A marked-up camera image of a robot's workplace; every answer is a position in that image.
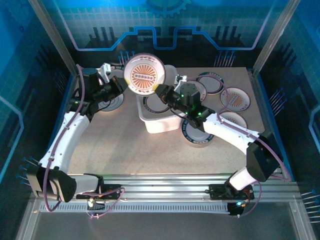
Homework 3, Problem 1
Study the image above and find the wide green rim plate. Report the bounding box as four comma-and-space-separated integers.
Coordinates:
195, 71, 225, 96

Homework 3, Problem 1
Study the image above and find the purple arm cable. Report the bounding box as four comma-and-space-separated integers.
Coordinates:
186, 74, 293, 219
42, 63, 126, 220

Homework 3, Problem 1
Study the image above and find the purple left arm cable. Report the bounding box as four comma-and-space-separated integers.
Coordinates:
42, 63, 126, 220

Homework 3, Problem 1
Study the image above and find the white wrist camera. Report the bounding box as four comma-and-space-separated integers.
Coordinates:
98, 62, 112, 76
174, 74, 188, 87

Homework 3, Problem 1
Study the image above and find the white plastic bin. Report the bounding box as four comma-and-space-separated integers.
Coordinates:
135, 64, 188, 135

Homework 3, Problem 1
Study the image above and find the aluminium rail frame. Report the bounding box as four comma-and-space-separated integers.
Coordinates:
32, 173, 301, 201

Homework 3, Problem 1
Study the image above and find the small black connector box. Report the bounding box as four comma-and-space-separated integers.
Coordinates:
86, 197, 106, 211
228, 201, 247, 216

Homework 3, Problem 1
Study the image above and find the aluminium frame post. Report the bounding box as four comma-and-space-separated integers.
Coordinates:
252, 0, 302, 76
27, 0, 80, 76

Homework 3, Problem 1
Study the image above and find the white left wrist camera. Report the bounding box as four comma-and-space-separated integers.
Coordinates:
98, 62, 112, 76

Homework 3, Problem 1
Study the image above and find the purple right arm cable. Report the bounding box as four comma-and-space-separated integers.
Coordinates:
186, 74, 293, 219

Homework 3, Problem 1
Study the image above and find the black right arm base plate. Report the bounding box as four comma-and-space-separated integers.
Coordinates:
209, 183, 255, 201

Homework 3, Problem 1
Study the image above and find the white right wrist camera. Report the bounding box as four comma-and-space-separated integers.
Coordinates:
174, 74, 188, 87

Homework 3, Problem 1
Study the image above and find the dark rim white plate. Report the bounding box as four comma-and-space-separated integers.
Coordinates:
142, 92, 172, 115

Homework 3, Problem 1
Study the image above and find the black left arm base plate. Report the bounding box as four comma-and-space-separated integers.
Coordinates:
76, 183, 123, 201

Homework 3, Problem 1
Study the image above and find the slotted grey cable duct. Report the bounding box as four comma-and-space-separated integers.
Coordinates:
38, 202, 232, 213

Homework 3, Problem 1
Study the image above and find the concentric ring pattern plate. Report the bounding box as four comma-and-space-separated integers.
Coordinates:
96, 91, 125, 113

